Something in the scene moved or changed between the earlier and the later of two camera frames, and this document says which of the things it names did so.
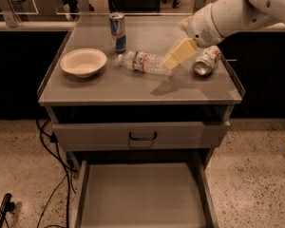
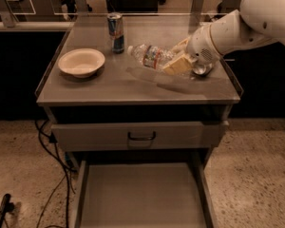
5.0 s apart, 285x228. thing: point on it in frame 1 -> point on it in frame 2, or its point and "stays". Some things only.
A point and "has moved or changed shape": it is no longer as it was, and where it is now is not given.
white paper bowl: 83,62 stays
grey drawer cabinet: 143,112 stays
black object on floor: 7,205 stays
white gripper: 201,25 -> 199,47
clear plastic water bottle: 144,63 has moved or changed shape
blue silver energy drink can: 118,30 stays
